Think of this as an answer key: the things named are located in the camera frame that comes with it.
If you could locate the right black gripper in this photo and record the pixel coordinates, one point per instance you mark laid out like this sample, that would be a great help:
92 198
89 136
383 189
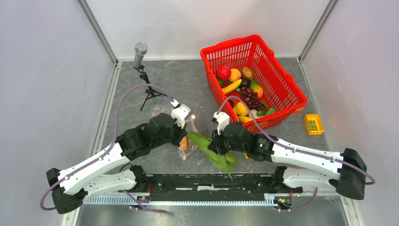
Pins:
215 144

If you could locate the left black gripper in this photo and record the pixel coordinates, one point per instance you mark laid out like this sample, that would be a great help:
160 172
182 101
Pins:
181 133

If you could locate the green toy bean pod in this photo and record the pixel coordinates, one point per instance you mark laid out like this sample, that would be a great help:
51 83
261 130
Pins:
223 162

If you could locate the clear zip top bag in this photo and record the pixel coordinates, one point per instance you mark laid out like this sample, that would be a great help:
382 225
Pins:
190 127

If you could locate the yellow toy banana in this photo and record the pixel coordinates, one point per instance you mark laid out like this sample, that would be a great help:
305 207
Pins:
231 87
245 119

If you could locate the purple toy grapes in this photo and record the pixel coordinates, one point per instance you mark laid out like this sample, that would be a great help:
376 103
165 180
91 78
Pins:
251 99

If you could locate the microphone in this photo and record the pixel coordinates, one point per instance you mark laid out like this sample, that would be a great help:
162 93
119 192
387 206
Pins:
140 51

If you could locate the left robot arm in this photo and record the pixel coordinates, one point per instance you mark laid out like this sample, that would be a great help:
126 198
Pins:
70 187

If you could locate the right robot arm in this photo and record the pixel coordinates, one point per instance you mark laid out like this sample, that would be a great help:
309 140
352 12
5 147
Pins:
342 171

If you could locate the white toy garlic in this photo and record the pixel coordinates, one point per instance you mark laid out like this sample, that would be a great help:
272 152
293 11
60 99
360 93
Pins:
253 114

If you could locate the green toy pepper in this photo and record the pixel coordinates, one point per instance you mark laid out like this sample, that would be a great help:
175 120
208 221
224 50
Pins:
265 112

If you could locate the dark toy plum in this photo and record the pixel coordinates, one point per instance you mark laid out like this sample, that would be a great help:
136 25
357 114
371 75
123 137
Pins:
245 82

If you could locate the red toy apple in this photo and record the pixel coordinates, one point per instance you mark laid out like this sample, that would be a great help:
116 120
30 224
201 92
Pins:
223 73

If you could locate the orange toy fruit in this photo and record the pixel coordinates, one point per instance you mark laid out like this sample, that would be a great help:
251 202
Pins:
235 75

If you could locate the brown toy potato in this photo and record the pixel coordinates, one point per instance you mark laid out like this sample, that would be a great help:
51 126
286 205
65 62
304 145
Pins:
247 73

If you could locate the orange toy tomato slice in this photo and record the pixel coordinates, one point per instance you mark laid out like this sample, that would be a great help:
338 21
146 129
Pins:
299 110

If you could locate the yellow toy crate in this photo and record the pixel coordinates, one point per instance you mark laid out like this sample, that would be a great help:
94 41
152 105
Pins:
313 124

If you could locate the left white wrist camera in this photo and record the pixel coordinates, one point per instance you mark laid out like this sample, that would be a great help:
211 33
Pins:
180 113

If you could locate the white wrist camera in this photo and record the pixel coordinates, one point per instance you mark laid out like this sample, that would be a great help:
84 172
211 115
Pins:
222 120
180 113

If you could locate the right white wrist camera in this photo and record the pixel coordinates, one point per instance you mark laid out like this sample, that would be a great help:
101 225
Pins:
222 120

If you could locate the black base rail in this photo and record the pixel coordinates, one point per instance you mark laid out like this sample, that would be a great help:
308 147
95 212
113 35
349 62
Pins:
211 187

